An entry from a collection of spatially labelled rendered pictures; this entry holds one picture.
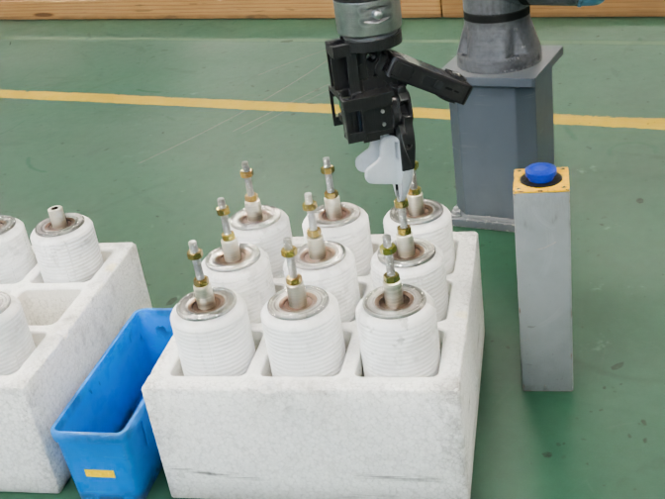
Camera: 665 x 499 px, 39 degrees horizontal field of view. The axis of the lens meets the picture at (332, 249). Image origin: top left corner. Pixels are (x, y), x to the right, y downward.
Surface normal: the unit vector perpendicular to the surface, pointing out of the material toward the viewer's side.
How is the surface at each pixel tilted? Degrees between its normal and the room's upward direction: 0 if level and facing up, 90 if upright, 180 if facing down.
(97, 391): 88
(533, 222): 90
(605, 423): 0
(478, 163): 90
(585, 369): 0
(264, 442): 90
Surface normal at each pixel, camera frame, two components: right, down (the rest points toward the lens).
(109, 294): 0.97, -0.03
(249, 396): -0.18, 0.48
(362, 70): 0.25, 0.42
